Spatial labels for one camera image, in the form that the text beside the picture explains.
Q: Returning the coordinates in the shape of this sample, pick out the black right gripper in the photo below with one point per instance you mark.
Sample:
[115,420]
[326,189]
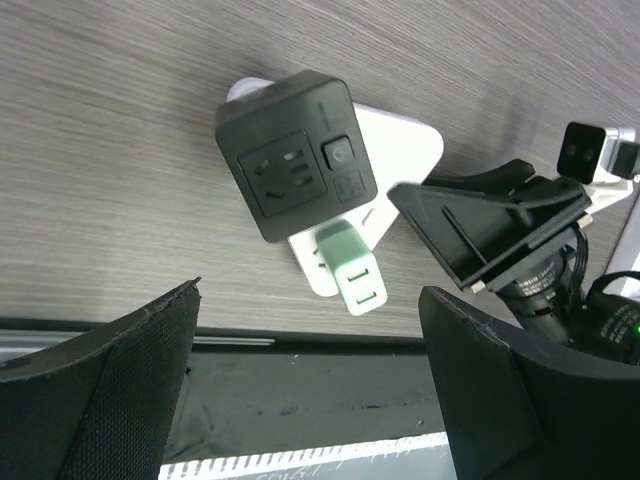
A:
[479,238]

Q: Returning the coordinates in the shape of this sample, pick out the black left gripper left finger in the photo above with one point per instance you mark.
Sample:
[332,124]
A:
[100,405]

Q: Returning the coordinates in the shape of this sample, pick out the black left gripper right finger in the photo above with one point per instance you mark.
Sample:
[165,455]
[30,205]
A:
[518,406]

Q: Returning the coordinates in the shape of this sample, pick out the white triangular power socket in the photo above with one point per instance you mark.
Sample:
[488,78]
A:
[400,149]

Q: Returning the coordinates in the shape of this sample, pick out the green USB charger plug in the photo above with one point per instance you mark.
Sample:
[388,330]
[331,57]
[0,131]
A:
[353,266]

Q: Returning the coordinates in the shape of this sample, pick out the black cube socket adapter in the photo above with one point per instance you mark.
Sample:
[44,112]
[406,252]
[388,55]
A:
[296,152]

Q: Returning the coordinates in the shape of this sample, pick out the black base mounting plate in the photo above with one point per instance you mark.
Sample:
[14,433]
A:
[253,392]

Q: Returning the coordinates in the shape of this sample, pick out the white perforated cable duct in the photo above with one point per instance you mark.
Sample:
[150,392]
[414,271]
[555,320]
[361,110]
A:
[417,457]

